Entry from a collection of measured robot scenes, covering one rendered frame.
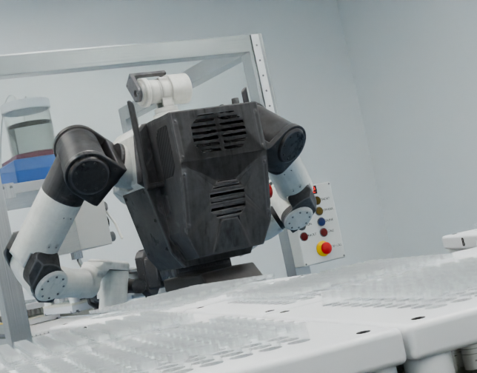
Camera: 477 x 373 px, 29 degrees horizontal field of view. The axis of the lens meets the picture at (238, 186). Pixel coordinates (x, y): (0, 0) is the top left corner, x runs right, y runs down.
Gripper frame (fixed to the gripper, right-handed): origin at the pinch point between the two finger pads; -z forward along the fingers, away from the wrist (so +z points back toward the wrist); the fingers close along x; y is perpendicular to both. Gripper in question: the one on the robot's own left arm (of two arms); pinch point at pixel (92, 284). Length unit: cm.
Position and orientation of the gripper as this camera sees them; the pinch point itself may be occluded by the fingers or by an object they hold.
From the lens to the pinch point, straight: 243.8
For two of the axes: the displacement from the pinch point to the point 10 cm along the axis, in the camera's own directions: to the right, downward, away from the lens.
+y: 9.1, -1.7, 3.8
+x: 1.9, 9.8, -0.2
